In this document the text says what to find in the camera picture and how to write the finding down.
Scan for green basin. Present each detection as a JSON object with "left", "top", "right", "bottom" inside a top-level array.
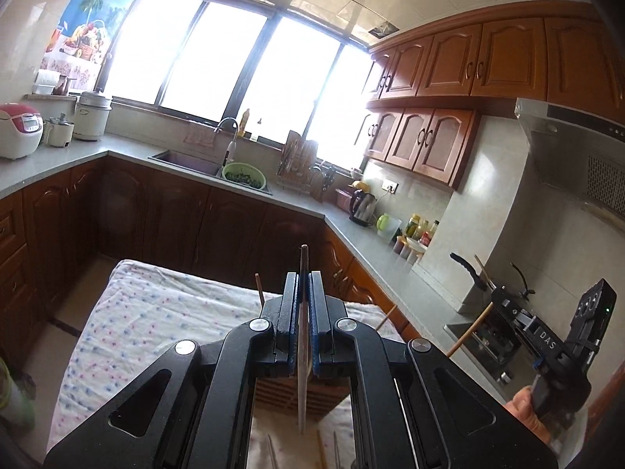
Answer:
[{"left": 221, "top": 162, "right": 267, "bottom": 190}]

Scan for gas stove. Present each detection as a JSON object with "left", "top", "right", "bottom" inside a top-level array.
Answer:
[{"left": 461, "top": 310, "right": 536, "bottom": 398}]

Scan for black wok with lid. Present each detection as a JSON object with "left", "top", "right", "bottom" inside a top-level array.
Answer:
[{"left": 449, "top": 252, "right": 536, "bottom": 301}]

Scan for metal chopstick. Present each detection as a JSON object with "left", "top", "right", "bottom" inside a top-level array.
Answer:
[
  {"left": 296, "top": 245, "right": 309, "bottom": 435},
  {"left": 333, "top": 431, "right": 342, "bottom": 469}
]

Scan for upper wooden cabinets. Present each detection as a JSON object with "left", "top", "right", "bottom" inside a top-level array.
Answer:
[{"left": 362, "top": 0, "right": 624, "bottom": 188}]

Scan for sink faucet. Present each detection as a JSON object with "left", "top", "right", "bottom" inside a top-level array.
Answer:
[{"left": 213, "top": 116, "right": 241, "bottom": 168}]

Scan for person's right hand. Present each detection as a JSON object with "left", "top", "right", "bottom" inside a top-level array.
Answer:
[{"left": 504, "top": 387, "right": 551, "bottom": 445}]

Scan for fruit poster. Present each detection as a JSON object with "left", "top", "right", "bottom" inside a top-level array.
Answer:
[{"left": 40, "top": 0, "right": 134, "bottom": 92}]

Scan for wooden utensil holder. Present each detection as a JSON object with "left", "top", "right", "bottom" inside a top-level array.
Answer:
[{"left": 254, "top": 376, "right": 351, "bottom": 421}]

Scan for small white cooker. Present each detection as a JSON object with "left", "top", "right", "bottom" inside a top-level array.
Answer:
[{"left": 43, "top": 112, "right": 74, "bottom": 148}]

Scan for metal fork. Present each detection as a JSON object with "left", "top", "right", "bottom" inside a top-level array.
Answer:
[{"left": 266, "top": 434, "right": 279, "bottom": 469}]

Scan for electric kettle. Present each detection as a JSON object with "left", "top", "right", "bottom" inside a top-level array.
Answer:
[{"left": 348, "top": 188, "right": 377, "bottom": 227}]

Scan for wooden chopstick on table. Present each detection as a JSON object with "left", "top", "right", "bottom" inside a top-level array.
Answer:
[{"left": 316, "top": 429, "right": 329, "bottom": 469}]

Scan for light wooden chopstick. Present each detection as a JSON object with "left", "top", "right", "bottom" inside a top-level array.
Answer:
[{"left": 375, "top": 304, "right": 397, "bottom": 331}]

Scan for brown wooden chopstick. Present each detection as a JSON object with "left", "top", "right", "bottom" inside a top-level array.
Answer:
[{"left": 254, "top": 273, "right": 266, "bottom": 311}]

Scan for wooden cabinets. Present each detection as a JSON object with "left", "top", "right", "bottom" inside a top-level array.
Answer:
[
  {"left": 362, "top": 0, "right": 624, "bottom": 188},
  {"left": 1, "top": 157, "right": 417, "bottom": 366}
]

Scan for range hood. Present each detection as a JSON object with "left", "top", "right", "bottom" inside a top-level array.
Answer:
[{"left": 515, "top": 98, "right": 624, "bottom": 230}]

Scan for white pot appliance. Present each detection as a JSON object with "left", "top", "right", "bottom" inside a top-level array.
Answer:
[{"left": 73, "top": 91, "right": 112, "bottom": 141}]

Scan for green bowl on floor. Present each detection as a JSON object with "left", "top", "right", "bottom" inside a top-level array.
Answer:
[{"left": 0, "top": 361, "right": 35, "bottom": 430}]

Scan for condiment bottles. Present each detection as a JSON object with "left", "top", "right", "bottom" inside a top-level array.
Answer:
[{"left": 393, "top": 214, "right": 439, "bottom": 265}]

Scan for lower wooden cabinets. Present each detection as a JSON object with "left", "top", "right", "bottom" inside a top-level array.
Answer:
[{"left": 1, "top": 157, "right": 417, "bottom": 366}]

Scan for white rice cooker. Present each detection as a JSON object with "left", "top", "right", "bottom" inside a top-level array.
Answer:
[{"left": 0, "top": 103, "right": 43, "bottom": 160}]

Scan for long wooden chopstick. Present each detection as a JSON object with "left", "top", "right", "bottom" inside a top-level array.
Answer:
[{"left": 446, "top": 302, "right": 494, "bottom": 358}]

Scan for floral white tablecloth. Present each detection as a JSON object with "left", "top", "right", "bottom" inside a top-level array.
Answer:
[{"left": 45, "top": 258, "right": 402, "bottom": 469}]

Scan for dish rack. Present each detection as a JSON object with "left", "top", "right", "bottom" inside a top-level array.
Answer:
[{"left": 277, "top": 130, "right": 337, "bottom": 202}]

